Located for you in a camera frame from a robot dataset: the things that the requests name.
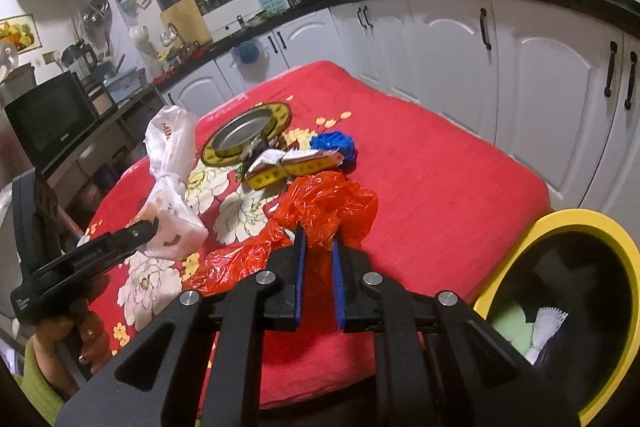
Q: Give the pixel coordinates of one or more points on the person's left forearm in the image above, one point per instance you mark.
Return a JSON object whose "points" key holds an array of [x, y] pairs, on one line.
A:
{"points": [[37, 387]]}

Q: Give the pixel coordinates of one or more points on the wooden cutting board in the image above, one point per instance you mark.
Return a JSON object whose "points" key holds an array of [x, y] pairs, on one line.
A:
{"points": [[186, 24]]}

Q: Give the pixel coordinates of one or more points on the white pleated paper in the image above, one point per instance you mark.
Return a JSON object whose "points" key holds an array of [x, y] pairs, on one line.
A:
{"points": [[547, 324]]}

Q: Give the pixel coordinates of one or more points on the yellow trash bin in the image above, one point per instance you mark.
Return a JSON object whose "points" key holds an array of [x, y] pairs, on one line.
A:
{"points": [[565, 219]]}

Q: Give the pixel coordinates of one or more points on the white plastic bag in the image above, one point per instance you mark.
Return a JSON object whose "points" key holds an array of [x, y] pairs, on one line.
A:
{"points": [[170, 142]]}

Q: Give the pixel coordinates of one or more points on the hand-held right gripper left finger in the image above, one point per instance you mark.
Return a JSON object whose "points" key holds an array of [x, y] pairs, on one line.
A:
{"points": [[299, 279]]}

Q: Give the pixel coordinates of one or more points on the green cloth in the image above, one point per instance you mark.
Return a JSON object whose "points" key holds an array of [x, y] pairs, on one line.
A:
{"points": [[512, 329]]}

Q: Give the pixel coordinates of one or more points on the steel plate on wall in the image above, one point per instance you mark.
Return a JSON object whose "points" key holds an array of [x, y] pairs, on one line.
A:
{"points": [[97, 14]]}

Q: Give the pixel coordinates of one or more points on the blue plastic basket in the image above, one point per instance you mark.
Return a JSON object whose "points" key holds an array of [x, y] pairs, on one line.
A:
{"points": [[274, 1]]}

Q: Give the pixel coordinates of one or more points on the white kitchen cabinet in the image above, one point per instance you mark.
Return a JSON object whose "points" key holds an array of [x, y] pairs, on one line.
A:
{"points": [[440, 47]]}

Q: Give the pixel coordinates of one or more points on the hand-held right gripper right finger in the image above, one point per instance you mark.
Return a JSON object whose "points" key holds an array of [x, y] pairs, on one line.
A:
{"points": [[339, 289]]}

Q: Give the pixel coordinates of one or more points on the person's left hand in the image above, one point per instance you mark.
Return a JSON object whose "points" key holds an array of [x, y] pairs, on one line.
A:
{"points": [[90, 337]]}

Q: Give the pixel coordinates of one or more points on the black microwave oven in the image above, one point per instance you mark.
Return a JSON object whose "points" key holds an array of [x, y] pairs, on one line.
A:
{"points": [[50, 122]]}

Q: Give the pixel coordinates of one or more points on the red floral blanket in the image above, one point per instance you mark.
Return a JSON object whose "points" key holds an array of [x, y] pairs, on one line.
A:
{"points": [[440, 177]]}

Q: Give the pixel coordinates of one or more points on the black blender jug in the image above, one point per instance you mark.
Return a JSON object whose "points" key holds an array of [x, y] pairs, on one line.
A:
{"points": [[80, 59]]}

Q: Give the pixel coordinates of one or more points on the yellow snack packet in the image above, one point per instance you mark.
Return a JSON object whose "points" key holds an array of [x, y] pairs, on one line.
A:
{"points": [[265, 172], [310, 163]]}

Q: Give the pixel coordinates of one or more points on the red plastic bag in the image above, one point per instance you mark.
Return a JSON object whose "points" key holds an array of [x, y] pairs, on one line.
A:
{"points": [[320, 202]]}

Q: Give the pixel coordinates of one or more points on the blue crumpled wrapper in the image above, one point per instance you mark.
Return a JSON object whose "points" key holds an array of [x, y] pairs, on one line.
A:
{"points": [[335, 147]]}

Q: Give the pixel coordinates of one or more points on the round metal tray yellow rim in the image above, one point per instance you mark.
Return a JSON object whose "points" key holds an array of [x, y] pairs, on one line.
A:
{"points": [[240, 134]]}

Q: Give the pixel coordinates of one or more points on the white jug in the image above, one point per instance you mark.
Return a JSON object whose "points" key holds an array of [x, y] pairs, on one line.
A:
{"points": [[145, 44]]}

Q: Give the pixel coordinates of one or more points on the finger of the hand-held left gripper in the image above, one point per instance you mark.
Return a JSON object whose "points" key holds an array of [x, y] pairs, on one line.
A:
{"points": [[136, 234]]}

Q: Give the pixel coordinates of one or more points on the fruit wall poster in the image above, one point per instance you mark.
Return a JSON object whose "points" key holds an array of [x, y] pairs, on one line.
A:
{"points": [[17, 34]]}

